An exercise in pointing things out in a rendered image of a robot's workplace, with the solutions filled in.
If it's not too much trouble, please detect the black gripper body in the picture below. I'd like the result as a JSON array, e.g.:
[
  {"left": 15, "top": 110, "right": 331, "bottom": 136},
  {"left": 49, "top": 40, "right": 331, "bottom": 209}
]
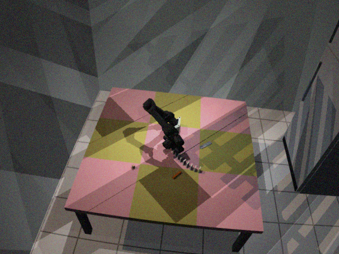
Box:
[{"left": 163, "top": 135, "right": 184, "bottom": 154}]

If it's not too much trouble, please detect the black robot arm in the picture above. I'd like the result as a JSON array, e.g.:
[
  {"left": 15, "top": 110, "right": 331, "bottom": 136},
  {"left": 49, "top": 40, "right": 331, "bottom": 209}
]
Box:
[{"left": 143, "top": 98, "right": 184, "bottom": 149}]

